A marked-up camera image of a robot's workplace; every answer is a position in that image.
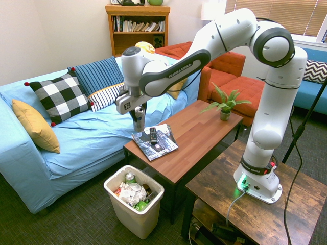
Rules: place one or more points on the black white shelf ornament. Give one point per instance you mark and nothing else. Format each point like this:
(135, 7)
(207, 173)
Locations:
(130, 2)

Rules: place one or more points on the red wood coffee table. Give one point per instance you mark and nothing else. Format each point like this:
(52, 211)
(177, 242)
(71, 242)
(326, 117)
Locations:
(194, 132)

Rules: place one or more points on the green round pot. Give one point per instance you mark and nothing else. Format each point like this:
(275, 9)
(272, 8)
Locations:
(155, 2)

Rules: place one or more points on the dark cover business magazine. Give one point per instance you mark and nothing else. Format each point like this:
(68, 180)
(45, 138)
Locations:
(163, 148)

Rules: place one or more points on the crumpled white paper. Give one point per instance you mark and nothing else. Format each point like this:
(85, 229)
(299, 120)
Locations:
(132, 192)

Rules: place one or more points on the red snack wrapper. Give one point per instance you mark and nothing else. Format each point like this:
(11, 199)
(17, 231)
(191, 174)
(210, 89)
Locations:
(117, 192)

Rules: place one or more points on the potted green fern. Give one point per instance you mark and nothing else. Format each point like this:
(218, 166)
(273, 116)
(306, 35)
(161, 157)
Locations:
(225, 116)

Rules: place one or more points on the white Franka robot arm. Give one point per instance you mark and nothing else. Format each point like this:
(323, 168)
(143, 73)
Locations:
(281, 102)

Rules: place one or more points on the small black speaker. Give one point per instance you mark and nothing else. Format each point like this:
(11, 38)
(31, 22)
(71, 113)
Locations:
(158, 42)

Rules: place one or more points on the black white checkered pillow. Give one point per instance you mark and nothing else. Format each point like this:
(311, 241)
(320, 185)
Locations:
(61, 94)

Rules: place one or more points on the wooden window blinds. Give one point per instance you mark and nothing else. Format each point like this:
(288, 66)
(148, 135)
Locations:
(293, 15)

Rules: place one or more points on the light blue sofa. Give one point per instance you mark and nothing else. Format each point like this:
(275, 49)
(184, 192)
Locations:
(89, 137)

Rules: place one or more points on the upright paperback book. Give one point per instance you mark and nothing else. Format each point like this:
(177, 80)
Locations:
(125, 26)
(120, 23)
(115, 23)

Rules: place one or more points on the wooden bookshelf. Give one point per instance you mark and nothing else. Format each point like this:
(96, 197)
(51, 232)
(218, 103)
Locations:
(138, 9)

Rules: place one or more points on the black white chevron pillow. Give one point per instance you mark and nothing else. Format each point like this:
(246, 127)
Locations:
(315, 71)

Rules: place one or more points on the green soda can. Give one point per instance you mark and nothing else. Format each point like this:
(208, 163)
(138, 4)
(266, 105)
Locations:
(130, 178)

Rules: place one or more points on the black power adapter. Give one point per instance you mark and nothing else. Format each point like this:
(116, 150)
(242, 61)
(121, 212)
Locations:
(224, 229)

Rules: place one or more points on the rustic brown wood table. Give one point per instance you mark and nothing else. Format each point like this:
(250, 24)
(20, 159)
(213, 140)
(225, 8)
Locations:
(255, 219)

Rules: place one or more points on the white lamp shade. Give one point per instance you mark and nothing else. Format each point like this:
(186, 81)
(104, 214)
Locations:
(212, 10)

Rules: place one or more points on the black TV remote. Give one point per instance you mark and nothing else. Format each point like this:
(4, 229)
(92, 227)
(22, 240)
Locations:
(153, 136)

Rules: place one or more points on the mustard yellow pillow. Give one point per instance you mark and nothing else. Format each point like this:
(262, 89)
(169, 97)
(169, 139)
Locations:
(35, 127)
(176, 89)

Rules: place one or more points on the leaning paperback book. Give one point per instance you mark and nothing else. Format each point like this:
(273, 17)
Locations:
(154, 26)
(136, 27)
(145, 26)

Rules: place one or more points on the black tripod stand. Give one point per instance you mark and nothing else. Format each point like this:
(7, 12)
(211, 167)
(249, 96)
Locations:
(304, 123)

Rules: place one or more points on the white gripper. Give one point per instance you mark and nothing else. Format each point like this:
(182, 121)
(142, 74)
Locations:
(122, 103)

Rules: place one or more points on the white plastic trash bin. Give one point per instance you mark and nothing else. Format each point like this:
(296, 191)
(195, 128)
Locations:
(132, 224)

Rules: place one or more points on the blue striped pillow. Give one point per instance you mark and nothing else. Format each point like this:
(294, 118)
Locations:
(99, 71)

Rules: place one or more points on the orange fabric sofa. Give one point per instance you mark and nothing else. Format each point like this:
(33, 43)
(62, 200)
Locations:
(235, 86)

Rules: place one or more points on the green snack wrapper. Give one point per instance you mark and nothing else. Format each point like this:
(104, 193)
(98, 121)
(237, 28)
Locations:
(141, 205)

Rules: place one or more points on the teal blue sofa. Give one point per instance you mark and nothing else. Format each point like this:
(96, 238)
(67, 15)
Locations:
(309, 97)

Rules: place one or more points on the yellow white patterned pillow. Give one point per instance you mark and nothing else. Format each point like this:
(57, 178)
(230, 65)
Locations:
(144, 47)

